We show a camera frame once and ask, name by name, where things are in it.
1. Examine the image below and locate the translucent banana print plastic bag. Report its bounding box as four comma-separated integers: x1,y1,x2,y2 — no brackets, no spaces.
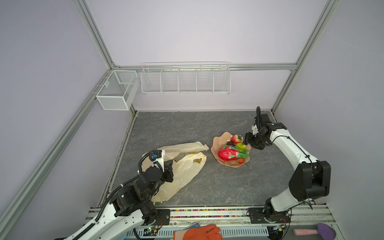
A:
152,142,209,203

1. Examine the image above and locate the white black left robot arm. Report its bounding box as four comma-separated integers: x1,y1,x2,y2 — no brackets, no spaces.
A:
67,149,174,240

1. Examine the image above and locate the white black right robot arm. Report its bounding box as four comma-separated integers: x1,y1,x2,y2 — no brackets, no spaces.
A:
245,107,332,223

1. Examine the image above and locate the pink fake dragon fruit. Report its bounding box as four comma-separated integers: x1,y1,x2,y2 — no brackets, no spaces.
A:
218,145,250,162

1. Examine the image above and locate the peach wavy fruit bowl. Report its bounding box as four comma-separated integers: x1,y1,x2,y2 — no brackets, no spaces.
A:
211,132,251,168

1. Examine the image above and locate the orange work glove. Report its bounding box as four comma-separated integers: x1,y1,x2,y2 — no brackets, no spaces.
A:
174,225,223,240

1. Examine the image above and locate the white mesh box basket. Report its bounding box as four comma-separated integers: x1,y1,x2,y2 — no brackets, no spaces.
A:
96,70,140,111

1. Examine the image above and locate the purple pink brush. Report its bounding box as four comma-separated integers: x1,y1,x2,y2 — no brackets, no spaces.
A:
294,223,337,240

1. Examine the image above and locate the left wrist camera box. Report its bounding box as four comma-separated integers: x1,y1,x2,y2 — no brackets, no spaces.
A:
149,150,164,169

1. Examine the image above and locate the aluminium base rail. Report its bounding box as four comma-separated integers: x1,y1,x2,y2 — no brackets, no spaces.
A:
157,204,336,227

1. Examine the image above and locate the white wire wall shelf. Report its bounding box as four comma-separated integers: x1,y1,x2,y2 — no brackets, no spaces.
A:
141,62,232,95

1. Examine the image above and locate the aluminium corner frame post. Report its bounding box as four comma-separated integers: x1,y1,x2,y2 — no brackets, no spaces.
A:
73,0,116,69

